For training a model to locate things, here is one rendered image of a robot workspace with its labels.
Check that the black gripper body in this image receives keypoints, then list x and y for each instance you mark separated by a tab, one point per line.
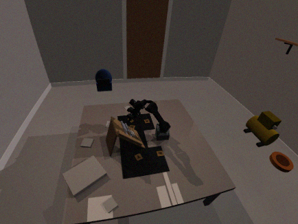
134	113

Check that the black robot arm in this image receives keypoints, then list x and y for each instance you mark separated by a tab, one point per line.
151	108

